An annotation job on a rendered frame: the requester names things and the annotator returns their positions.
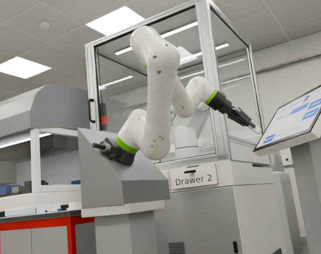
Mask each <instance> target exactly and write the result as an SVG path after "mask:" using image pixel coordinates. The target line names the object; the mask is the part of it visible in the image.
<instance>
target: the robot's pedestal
mask: <svg viewBox="0 0 321 254"><path fill-rule="evenodd" d="M158 209H165V203H164V200H160V201H151V202H141V203H132V204H122V205H113V206H104V207H95V208H85V209H81V216H82V218H86V217H95V234H96V249H97V254H158V251H157V241H156V230H155V220H154V211H153V210H158Z"/></svg>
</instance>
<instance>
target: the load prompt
mask: <svg viewBox="0 0 321 254"><path fill-rule="evenodd" d="M315 92H316V91H314V92H312V93H310V94H308V95H306V96H304V97H303V98H301V99H299V100H297V101H295V102H293V103H291V104H289V105H287V106H285V107H284V108H282V109H281V111H280V113H279V115H280V114H282V113H284V112H286V111H288V110H290V109H292V108H294V107H296V106H298V105H300V104H302V103H304V102H306V101H308V100H310V99H312V97H313V95H314V94H315Z"/></svg>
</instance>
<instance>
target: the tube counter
mask: <svg viewBox="0 0 321 254"><path fill-rule="evenodd" d="M309 103H310V101H309V102H307V103H305V104H303V105H301V106H299V107H297V108H295V109H293V110H291V111H289V112H288V113H287V115H286V117H285V118H287V117H289V116H291V115H293V114H295V113H297V112H299V111H301V110H304V109H306V108H307V106H308V104H309Z"/></svg>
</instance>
